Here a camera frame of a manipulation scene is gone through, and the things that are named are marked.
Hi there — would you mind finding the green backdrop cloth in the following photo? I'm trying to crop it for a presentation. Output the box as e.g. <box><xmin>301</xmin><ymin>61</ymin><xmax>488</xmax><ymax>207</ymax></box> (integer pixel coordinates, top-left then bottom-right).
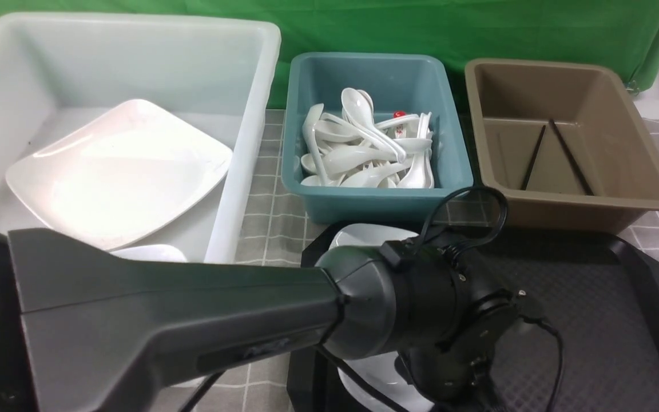
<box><xmin>0</xmin><ymin>1</ymin><xmax>659</xmax><ymax>109</ymax></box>

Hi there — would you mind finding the grey checked tablecloth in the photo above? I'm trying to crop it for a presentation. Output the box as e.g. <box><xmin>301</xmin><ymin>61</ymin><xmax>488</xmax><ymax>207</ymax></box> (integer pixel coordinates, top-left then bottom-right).
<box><xmin>194</xmin><ymin>110</ymin><xmax>659</xmax><ymax>411</ymax></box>

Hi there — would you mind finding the brown plastic bin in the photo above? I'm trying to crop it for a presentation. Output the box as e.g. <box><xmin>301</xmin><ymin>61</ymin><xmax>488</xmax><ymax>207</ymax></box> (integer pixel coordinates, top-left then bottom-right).
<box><xmin>465</xmin><ymin>58</ymin><xmax>659</xmax><ymax>234</ymax></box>

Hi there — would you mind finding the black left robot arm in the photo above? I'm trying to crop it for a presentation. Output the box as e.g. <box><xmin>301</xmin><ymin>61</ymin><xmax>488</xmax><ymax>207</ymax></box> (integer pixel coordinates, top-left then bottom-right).
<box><xmin>0</xmin><ymin>228</ymin><xmax>556</xmax><ymax>411</ymax></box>

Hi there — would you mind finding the black chopstick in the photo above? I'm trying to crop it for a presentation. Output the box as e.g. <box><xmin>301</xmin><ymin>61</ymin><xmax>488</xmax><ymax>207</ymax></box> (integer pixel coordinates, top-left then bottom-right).
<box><xmin>521</xmin><ymin>125</ymin><xmax>546</xmax><ymax>191</ymax></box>
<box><xmin>547</xmin><ymin>119</ymin><xmax>594</xmax><ymax>196</ymax></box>

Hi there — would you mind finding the white ceramic soup spoon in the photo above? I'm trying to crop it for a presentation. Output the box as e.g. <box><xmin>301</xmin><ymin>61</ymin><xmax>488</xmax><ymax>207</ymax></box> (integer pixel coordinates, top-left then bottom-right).
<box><xmin>341</xmin><ymin>87</ymin><xmax>407</xmax><ymax>163</ymax></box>

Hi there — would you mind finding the teal plastic bin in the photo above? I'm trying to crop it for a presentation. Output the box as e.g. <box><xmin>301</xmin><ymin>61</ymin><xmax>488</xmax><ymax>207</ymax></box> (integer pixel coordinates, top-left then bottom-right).
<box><xmin>281</xmin><ymin>53</ymin><xmax>474</xmax><ymax>224</ymax></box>

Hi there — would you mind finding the white spoon front right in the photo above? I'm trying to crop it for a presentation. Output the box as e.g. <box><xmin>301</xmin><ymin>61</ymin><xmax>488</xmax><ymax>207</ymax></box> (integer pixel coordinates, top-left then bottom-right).
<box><xmin>398</xmin><ymin>112</ymin><xmax>435</xmax><ymax>189</ymax></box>

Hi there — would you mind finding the large translucent white bin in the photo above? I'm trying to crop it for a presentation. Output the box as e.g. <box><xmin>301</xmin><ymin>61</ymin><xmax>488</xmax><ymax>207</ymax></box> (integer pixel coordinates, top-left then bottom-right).
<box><xmin>0</xmin><ymin>13</ymin><xmax>281</xmax><ymax>263</ymax></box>

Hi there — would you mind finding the black serving tray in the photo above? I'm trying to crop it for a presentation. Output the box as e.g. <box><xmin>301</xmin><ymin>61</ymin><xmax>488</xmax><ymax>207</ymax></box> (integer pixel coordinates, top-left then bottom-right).
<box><xmin>286</xmin><ymin>229</ymin><xmax>659</xmax><ymax>411</ymax></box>

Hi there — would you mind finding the white spoon left leaning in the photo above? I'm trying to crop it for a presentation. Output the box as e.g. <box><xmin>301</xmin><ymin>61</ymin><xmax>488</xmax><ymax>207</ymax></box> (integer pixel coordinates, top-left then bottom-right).
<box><xmin>301</xmin><ymin>102</ymin><xmax>331</xmax><ymax>186</ymax></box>

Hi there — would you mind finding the white bowl tray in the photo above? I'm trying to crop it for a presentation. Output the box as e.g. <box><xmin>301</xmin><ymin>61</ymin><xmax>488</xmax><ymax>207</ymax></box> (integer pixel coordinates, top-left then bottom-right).
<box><xmin>338</xmin><ymin>352</ymin><xmax>434</xmax><ymax>411</ymax></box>
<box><xmin>329</xmin><ymin>223</ymin><xmax>418</xmax><ymax>249</ymax></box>

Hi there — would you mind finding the white spoon upright back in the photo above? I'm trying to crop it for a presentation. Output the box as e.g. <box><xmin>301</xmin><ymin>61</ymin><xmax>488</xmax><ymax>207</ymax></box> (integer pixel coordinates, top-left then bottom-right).
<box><xmin>356</xmin><ymin>89</ymin><xmax>375</xmax><ymax>114</ymax></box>

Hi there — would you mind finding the white bowl in bin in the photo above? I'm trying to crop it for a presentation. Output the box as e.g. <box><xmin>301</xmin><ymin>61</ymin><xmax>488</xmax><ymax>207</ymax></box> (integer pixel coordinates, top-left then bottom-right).
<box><xmin>111</xmin><ymin>244</ymin><xmax>188</xmax><ymax>263</ymax></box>

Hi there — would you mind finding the large white square plate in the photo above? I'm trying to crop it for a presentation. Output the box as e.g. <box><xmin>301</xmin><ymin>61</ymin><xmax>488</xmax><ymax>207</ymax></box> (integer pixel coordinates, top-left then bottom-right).
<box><xmin>5</xmin><ymin>99</ymin><xmax>233</xmax><ymax>251</ymax></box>

